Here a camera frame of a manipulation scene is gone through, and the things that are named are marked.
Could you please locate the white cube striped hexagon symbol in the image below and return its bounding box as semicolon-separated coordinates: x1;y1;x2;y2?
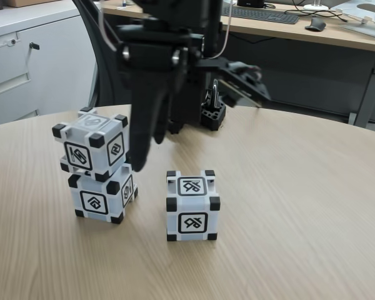
51;106;133;183

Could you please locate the white cube crossed symbol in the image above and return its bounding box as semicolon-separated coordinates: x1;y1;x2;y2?
165;169;220;243

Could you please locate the black mesh office chair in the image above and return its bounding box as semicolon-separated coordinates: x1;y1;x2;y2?
71;0;144;109

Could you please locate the silver metal clamp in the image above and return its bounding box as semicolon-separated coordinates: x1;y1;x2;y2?
206;79;222;109

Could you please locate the white drawer cabinet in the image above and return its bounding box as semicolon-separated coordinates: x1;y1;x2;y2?
0;4;98;129

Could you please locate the white cube house symbol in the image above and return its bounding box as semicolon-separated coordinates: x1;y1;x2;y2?
67;164;140;225

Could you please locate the black desk device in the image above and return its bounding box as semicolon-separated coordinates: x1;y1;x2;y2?
236;0;266;9

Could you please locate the dark grey keyboard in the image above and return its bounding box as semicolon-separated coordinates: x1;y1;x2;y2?
221;6;301;25

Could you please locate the brown cardboard box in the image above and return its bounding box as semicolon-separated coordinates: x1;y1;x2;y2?
4;0;69;8

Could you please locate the wooden office desk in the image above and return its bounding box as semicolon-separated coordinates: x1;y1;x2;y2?
101;0;375;129

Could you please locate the dark grey computer mouse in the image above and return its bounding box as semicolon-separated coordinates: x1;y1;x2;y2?
304;16;328;32

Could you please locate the white round lamp base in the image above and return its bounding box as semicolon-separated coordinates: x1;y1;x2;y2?
302;0;331;11

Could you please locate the silver laptop stand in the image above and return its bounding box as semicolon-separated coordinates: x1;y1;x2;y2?
337;0;375;38

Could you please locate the white red servo cable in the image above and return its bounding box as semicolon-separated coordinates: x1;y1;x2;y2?
211;0;234;60
100;11;118;53

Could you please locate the black gripper camera module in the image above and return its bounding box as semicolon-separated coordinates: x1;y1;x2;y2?
195;57;271;109

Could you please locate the black desk cable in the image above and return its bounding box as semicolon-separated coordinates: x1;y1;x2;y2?
284;7;348;23

